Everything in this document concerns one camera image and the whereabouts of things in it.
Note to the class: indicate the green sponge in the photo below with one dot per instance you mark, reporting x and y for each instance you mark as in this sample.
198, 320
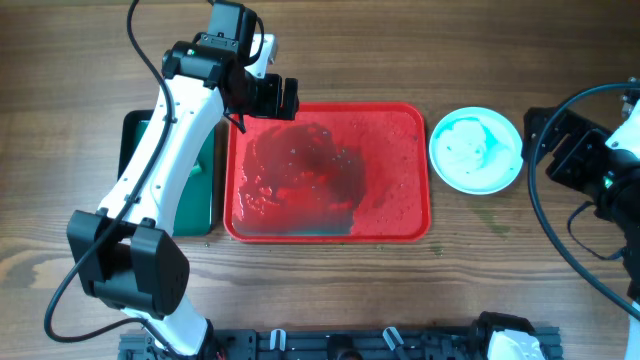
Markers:
196, 169

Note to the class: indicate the white plate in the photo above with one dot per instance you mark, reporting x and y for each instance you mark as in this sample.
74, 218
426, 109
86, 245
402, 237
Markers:
476, 150

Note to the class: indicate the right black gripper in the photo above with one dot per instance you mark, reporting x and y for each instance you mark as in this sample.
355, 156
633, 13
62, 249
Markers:
580, 139

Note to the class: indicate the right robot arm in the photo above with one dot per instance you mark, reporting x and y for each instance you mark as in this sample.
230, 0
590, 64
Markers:
618, 203

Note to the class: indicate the black aluminium base frame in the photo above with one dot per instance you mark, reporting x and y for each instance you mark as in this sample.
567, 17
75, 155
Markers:
431, 344

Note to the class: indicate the red tray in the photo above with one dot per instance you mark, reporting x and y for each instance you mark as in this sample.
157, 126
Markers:
337, 173

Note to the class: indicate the green tray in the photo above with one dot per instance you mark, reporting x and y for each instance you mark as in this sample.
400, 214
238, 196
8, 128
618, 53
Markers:
195, 215

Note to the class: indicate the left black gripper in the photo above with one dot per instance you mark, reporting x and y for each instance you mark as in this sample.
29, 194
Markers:
268, 107

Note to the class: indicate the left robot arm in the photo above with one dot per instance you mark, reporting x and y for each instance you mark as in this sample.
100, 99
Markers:
124, 253

